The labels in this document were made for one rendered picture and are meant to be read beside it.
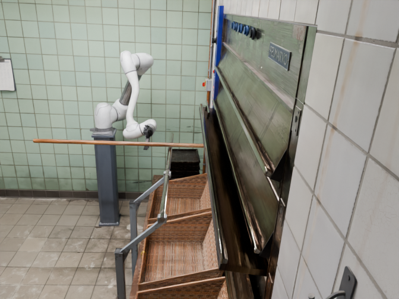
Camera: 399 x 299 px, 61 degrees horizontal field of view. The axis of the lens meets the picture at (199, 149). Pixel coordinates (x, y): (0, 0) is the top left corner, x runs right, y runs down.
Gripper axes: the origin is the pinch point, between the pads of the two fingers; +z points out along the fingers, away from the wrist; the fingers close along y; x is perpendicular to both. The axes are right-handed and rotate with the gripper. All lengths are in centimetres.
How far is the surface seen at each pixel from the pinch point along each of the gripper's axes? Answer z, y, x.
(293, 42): 144, -88, -60
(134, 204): 51, 24, 0
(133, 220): 52, 36, 2
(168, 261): 63, 59, -23
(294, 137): 161, -67, -59
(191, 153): -46, 29, -35
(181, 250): 52, 59, -31
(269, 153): 148, -57, -57
